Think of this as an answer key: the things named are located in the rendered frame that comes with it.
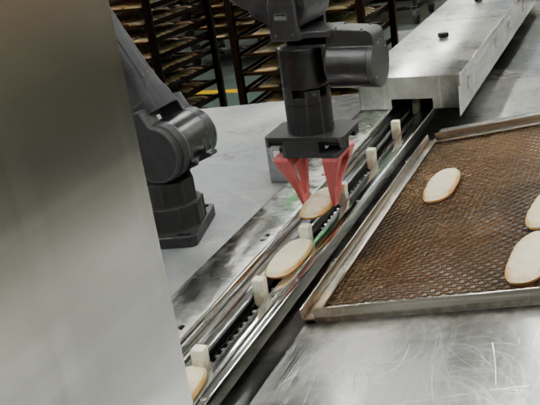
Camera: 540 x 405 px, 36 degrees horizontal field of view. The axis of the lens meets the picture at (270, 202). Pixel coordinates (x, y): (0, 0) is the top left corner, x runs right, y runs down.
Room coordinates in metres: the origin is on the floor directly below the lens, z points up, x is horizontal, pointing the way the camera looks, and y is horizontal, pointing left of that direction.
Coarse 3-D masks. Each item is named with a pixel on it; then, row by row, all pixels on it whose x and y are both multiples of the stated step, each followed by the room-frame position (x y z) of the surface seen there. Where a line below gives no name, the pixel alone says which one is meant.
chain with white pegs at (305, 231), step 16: (416, 112) 1.42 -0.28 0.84; (400, 128) 1.30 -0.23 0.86; (368, 160) 1.17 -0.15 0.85; (336, 208) 1.04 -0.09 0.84; (304, 224) 0.93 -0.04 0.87; (256, 288) 0.79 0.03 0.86; (272, 288) 0.83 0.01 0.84; (256, 304) 0.80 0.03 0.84; (192, 352) 0.67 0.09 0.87; (208, 368) 0.67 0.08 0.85
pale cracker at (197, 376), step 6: (192, 366) 0.66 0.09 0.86; (198, 366) 0.67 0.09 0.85; (186, 372) 0.65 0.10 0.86; (192, 372) 0.65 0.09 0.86; (198, 372) 0.65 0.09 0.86; (204, 372) 0.65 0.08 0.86; (192, 378) 0.64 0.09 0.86; (198, 378) 0.64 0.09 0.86; (204, 378) 0.65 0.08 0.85; (192, 384) 0.63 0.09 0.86; (198, 384) 0.63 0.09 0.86; (192, 390) 0.63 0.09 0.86; (198, 390) 0.63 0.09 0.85; (192, 396) 0.62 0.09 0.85
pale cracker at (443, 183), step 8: (448, 168) 0.95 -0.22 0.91; (440, 176) 0.92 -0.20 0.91; (448, 176) 0.91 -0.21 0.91; (456, 176) 0.91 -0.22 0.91; (432, 184) 0.90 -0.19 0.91; (440, 184) 0.89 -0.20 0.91; (448, 184) 0.89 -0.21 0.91; (456, 184) 0.90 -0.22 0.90; (424, 192) 0.88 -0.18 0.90; (432, 192) 0.87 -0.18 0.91; (440, 192) 0.87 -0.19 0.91; (448, 192) 0.87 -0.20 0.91; (424, 200) 0.87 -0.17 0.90; (432, 200) 0.86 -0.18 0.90; (440, 200) 0.86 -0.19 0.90
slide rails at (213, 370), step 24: (360, 168) 1.15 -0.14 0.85; (360, 192) 1.06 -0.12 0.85; (336, 216) 0.98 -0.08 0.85; (288, 240) 0.93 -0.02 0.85; (264, 264) 0.87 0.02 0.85; (240, 288) 0.82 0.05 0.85; (240, 312) 0.77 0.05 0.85; (264, 312) 0.76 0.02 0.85; (216, 336) 0.73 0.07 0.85; (240, 336) 0.72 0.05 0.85; (216, 360) 0.68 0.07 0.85
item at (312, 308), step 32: (480, 128) 1.08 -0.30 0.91; (512, 128) 1.05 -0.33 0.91; (416, 160) 1.04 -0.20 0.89; (448, 160) 1.00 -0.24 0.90; (480, 160) 0.97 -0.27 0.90; (416, 192) 0.92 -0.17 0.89; (480, 192) 0.85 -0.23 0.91; (512, 192) 0.82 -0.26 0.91; (384, 224) 0.84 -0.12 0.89; (512, 224) 0.74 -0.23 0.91; (352, 256) 0.77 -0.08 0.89; (384, 256) 0.75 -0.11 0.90; (416, 256) 0.73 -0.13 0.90; (448, 256) 0.71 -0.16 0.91; (320, 288) 0.70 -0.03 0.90; (352, 288) 0.70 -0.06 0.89; (448, 288) 0.64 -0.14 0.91; (320, 320) 0.65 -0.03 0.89
